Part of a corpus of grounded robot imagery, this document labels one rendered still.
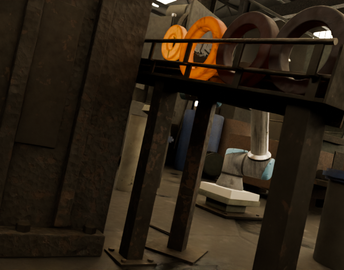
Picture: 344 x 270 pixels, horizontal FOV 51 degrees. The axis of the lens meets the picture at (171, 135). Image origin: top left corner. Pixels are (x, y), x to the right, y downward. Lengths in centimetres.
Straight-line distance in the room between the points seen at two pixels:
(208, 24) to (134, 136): 149
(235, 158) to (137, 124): 70
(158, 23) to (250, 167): 361
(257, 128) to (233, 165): 33
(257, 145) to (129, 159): 85
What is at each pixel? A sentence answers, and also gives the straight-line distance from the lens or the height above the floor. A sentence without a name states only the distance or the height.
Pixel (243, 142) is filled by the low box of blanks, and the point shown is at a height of 54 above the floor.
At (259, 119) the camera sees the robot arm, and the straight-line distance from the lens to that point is 229.
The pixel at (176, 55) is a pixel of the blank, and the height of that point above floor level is 76.
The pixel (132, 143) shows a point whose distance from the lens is 244.
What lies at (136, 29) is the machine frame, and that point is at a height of 74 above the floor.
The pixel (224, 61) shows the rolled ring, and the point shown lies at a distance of 95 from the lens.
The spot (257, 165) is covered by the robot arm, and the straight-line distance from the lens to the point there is 240.
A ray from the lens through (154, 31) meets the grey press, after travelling 562.
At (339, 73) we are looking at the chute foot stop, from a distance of 72.
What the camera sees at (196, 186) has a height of 26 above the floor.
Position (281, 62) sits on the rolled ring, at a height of 62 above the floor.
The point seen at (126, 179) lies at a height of 8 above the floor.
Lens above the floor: 41
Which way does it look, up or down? 1 degrees up
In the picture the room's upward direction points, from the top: 12 degrees clockwise
